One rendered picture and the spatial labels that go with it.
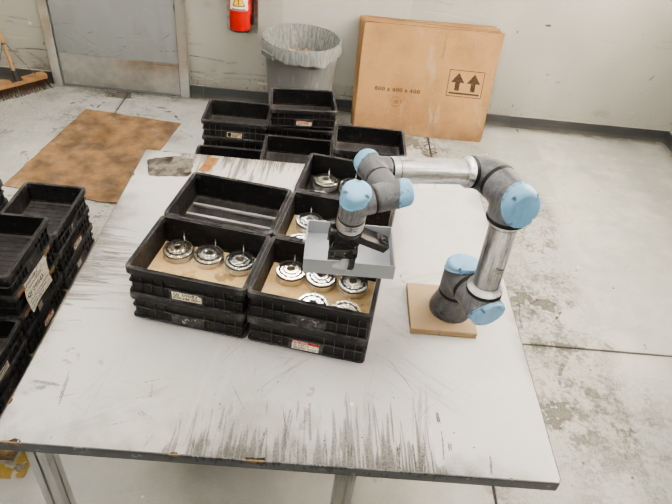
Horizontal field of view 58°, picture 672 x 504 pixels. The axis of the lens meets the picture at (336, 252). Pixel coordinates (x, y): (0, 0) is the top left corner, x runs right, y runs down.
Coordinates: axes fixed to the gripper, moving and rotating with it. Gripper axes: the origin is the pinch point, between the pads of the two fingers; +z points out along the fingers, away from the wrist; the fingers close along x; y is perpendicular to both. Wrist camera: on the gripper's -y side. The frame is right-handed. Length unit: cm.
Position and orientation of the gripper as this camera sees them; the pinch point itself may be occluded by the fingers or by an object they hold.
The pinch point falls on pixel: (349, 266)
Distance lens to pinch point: 177.8
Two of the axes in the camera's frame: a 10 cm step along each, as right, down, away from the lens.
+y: -10.0, -0.5, -0.9
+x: 0.1, 8.3, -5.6
